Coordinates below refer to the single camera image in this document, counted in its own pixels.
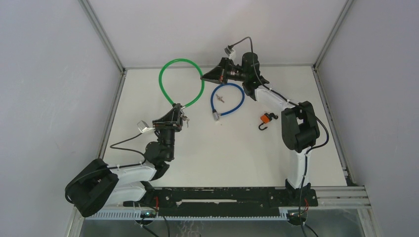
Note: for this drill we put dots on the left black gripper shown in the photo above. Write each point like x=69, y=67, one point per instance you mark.
x=172, y=120

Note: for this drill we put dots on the blue cable lock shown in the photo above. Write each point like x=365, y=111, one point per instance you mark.
x=234, y=98

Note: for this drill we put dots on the orange padlock with keys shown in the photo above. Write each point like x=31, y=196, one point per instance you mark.
x=265, y=119

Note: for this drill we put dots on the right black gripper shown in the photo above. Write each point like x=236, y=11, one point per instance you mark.
x=218, y=74

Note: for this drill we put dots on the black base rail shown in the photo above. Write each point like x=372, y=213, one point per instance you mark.
x=232, y=201

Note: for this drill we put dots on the white slotted cable duct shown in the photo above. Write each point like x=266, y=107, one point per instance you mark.
x=130, y=214

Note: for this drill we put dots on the green cable lock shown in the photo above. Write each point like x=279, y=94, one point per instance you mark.
x=161, y=84

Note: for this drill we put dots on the silver green-lock keys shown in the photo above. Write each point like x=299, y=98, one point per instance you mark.
x=185, y=119

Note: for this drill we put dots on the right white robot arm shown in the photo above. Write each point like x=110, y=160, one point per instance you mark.
x=299, y=124

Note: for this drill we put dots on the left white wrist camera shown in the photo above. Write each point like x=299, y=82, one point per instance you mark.
x=143, y=127

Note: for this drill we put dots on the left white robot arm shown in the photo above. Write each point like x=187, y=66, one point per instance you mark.
x=99, y=184

